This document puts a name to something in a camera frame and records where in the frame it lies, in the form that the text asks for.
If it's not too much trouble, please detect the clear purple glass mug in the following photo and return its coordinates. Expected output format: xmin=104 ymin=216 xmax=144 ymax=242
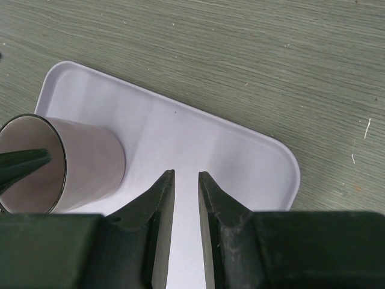
xmin=1 ymin=114 xmax=126 ymax=213

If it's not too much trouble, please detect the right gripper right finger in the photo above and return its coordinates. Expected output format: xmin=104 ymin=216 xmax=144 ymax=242
xmin=198 ymin=172 xmax=265 ymax=288

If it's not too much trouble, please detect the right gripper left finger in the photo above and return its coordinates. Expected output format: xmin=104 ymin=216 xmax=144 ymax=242
xmin=100 ymin=170 xmax=175 ymax=288

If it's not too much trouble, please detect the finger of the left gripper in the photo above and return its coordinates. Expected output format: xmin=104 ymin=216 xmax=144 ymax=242
xmin=0 ymin=149 xmax=52 ymax=194

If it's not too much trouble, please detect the lavender plastic tray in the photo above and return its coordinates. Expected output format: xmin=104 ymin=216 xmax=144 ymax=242
xmin=35 ymin=61 xmax=301 ymax=288

